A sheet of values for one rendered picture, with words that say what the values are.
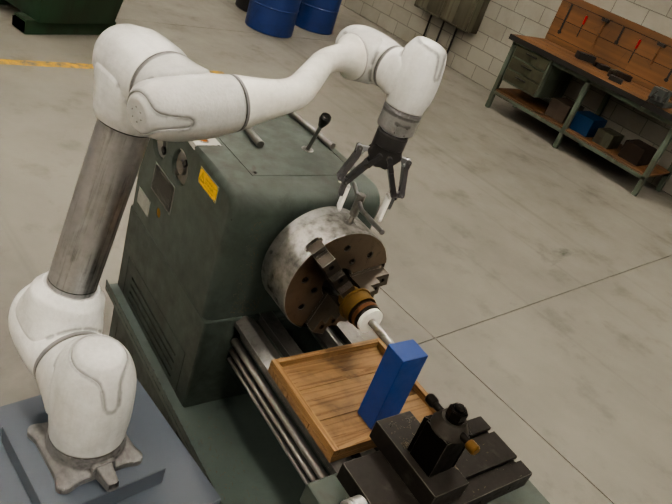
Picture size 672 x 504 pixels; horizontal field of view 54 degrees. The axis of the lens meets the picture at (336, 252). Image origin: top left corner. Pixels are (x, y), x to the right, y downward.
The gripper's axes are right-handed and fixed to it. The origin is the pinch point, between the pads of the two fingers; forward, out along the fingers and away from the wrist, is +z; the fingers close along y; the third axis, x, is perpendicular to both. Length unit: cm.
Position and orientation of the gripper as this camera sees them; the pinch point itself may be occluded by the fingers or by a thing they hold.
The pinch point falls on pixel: (361, 206)
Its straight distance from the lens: 160.0
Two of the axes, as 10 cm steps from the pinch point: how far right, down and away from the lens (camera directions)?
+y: 9.3, 2.4, 2.7
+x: -1.1, -5.2, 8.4
